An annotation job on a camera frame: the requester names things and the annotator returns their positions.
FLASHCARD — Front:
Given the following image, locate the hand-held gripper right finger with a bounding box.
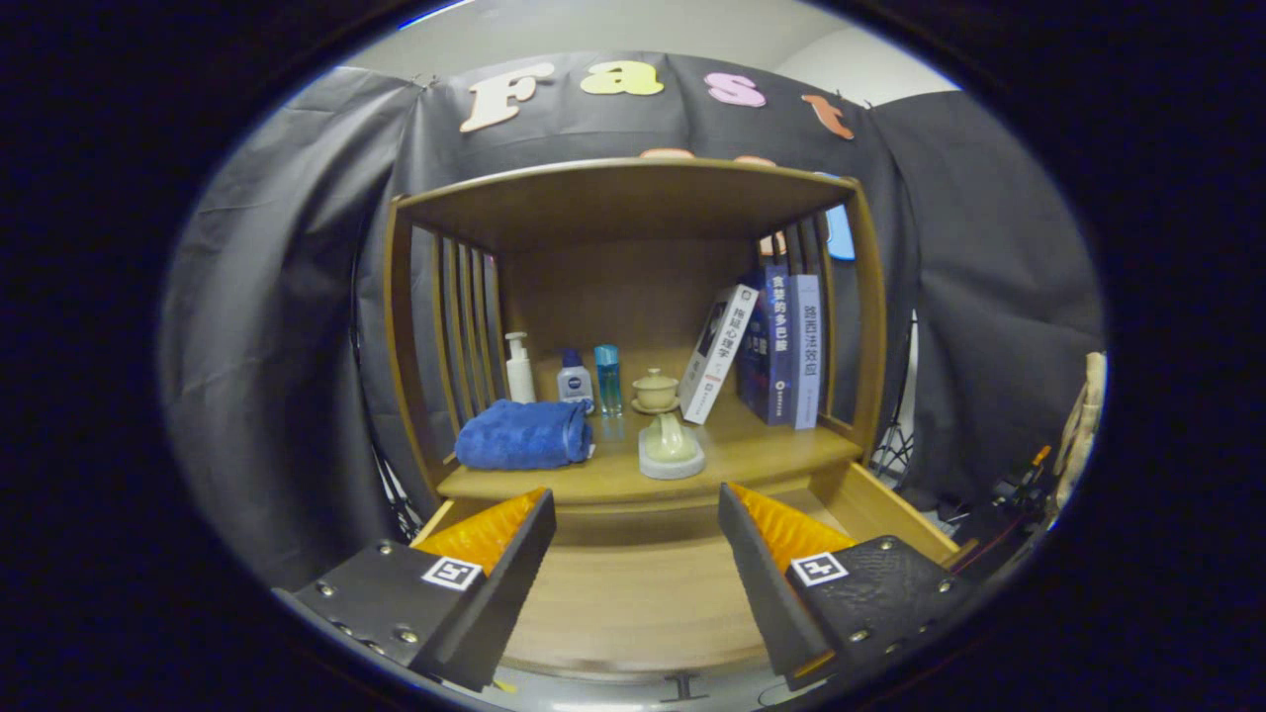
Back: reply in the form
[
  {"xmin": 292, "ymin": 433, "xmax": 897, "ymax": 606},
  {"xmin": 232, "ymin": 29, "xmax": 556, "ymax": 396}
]
[{"xmin": 718, "ymin": 483, "xmax": 982, "ymax": 691}]

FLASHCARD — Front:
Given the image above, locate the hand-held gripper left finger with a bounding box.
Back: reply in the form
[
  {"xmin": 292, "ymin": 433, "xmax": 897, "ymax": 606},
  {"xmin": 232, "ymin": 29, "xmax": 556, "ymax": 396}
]
[{"xmin": 272, "ymin": 487, "xmax": 558, "ymax": 693}]

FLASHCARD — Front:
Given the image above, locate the wooden drawer with black knob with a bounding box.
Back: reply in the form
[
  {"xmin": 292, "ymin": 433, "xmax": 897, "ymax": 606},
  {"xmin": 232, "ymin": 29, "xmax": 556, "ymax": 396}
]
[{"xmin": 410, "ymin": 460, "xmax": 980, "ymax": 703}]

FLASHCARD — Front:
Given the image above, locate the green handled cleaning sponge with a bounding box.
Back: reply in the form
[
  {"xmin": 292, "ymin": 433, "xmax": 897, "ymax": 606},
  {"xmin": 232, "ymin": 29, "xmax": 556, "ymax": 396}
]
[{"xmin": 638, "ymin": 410, "xmax": 707, "ymax": 481}]

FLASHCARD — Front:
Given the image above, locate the wooden countertop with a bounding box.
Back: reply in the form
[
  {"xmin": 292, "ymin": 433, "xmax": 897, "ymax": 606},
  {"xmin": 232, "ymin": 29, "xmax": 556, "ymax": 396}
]
[{"xmin": 437, "ymin": 391, "xmax": 863, "ymax": 505}]

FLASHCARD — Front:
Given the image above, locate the wooden cabinet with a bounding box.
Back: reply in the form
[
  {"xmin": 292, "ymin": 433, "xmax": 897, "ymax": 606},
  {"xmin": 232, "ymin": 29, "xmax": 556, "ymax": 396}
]
[{"xmin": 384, "ymin": 156, "xmax": 888, "ymax": 515}]

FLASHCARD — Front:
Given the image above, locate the black tripod stand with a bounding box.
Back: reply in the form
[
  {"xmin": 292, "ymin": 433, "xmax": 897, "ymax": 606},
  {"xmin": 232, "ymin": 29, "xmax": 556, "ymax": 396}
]
[
  {"xmin": 348, "ymin": 257, "xmax": 426, "ymax": 540},
  {"xmin": 870, "ymin": 311, "xmax": 921, "ymax": 481}
]

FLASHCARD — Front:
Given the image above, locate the blue rolled towel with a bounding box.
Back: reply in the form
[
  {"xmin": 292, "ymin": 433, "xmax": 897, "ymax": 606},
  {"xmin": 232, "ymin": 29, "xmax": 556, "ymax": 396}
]
[{"xmin": 455, "ymin": 399, "xmax": 595, "ymax": 471}]

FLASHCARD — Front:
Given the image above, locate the white pump bottle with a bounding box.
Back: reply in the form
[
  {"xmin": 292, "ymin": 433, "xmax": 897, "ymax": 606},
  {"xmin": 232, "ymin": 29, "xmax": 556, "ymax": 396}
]
[{"xmin": 504, "ymin": 331, "xmax": 538, "ymax": 404}]

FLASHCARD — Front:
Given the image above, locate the white bottle with blue cap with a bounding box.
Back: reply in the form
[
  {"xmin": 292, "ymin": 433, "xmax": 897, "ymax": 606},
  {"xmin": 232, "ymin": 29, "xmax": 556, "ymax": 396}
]
[{"xmin": 556, "ymin": 347, "xmax": 595, "ymax": 412}]

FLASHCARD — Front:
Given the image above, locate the beige lidded teacup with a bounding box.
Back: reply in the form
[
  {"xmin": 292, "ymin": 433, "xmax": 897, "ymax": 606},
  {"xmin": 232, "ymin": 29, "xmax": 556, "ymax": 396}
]
[{"xmin": 631, "ymin": 368, "xmax": 681, "ymax": 415}]

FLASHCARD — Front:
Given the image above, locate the clear blue bottle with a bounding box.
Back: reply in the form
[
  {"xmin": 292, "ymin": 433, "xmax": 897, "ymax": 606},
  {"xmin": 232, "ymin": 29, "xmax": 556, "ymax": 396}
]
[{"xmin": 593, "ymin": 344, "xmax": 624, "ymax": 417}]

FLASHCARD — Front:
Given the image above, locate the white book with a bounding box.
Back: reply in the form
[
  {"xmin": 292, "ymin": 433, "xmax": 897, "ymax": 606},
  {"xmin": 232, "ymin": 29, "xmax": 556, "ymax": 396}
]
[{"xmin": 678, "ymin": 284, "xmax": 761, "ymax": 426}]

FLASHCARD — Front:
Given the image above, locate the dark blue book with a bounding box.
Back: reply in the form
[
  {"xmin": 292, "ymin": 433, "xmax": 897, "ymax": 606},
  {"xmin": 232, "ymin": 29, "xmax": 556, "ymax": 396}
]
[{"xmin": 737, "ymin": 262, "xmax": 794, "ymax": 427}]

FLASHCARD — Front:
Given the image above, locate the light blue book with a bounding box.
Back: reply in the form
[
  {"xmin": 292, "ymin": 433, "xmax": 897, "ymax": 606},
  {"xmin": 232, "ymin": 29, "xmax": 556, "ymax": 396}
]
[{"xmin": 788, "ymin": 274, "xmax": 823, "ymax": 430}]

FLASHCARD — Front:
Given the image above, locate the black backdrop cloth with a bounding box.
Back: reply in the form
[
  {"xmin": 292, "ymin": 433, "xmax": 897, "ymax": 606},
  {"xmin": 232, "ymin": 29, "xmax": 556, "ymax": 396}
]
[{"xmin": 158, "ymin": 49, "xmax": 1107, "ymax": 594}]

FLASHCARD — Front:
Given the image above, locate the tan fabric object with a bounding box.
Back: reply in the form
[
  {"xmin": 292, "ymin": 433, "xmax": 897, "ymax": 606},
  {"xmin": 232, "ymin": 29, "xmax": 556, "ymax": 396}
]
[{"xmin": 1053, "ymin": 351, "xmax": 1107, "ymax": 486}]

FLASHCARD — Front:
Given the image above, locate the dark equipment with cables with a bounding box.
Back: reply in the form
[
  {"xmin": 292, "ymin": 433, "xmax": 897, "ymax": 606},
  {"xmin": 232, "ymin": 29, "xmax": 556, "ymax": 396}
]
[{"xmin": 930, "ymin": 445, "xmax": 1054, "ymax": 575}]

